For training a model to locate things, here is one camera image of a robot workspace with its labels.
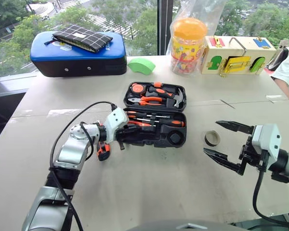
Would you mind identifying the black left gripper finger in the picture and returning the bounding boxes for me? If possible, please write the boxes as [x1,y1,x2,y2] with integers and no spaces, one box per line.
[125,137,156,147]
[125,126,158,135]

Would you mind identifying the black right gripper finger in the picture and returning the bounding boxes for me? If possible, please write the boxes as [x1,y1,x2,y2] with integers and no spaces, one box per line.
[215,120,255,135]
[203,147,247,177]

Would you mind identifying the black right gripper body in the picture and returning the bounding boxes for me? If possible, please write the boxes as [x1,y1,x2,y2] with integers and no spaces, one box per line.
[239,134,271,172]

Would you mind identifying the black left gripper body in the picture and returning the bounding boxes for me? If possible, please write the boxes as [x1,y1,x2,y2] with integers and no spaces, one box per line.
[115,127,129,151]

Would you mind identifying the black electrical tape roll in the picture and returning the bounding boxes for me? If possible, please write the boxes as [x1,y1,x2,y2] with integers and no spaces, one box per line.
[204,129,221,147]

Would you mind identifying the orange black utility knife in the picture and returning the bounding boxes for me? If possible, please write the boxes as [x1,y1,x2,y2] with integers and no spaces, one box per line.
[97,141,112,162]

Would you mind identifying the black plastic tool case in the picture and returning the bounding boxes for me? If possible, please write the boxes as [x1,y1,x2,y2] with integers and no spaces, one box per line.
[122,81,187,149]

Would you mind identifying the blue and black case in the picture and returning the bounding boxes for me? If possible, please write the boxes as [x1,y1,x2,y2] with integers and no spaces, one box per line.
[29,30,128,78]

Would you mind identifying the orange voltage tester pen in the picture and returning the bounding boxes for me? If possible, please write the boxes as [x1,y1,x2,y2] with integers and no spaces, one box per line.
[128,120,158,128]

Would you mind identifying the screwdriver with orange collar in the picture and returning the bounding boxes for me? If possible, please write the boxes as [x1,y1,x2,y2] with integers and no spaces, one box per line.
[127,111,171,120]

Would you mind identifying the orange black tape measure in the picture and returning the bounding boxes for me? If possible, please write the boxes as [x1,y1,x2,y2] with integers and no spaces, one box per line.
[131,83,148,95]

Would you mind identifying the green curved foam block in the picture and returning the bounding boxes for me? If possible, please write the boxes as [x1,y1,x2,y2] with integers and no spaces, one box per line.
[127,57,157,76]

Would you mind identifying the wooden latch lock box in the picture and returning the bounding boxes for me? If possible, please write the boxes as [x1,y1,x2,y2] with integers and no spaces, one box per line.
[200,35,277,78]

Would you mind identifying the black bag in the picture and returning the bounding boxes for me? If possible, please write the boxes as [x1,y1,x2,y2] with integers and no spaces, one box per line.
[265,47,289,72]

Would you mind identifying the orange lidded toy jar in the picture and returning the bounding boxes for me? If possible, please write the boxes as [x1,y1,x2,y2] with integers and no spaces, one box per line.
[171,17,208,77]

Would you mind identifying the black checkered zip pouch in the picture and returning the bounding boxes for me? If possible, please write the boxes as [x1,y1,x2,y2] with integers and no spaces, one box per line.
[44,24,114,54]

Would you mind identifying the clear plastic bag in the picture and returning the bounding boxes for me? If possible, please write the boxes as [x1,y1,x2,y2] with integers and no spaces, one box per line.
[165,0,230,78]

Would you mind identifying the dark side furniture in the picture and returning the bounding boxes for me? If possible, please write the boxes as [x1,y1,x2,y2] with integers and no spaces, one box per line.
[0,74,29,142]

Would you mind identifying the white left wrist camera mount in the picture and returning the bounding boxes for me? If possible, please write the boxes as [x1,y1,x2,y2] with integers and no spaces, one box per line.
[103,107,130,143]

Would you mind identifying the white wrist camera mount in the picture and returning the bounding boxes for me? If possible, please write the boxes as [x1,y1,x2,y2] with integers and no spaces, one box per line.
[103,107,130,143]
[251,123,282,165]

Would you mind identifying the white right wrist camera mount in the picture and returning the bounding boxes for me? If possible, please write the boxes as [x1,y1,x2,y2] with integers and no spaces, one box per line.
[251,123,282,165]

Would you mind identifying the orange handled pliers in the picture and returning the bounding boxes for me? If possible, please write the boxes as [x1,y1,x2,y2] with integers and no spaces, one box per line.
[127,96,164,107]

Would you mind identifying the screwdriver black orange handle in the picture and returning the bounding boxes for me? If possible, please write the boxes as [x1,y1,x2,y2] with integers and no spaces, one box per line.
[134,117,185,128]

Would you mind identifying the claw hammer black orange handle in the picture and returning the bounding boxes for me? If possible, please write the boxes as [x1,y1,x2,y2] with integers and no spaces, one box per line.
[148,86,185,108]

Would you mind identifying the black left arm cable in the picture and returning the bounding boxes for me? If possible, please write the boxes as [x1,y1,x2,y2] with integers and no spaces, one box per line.
[49,101,118,231]

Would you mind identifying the dark window frame post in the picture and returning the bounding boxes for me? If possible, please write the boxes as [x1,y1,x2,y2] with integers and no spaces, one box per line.
[157,0,174,56]

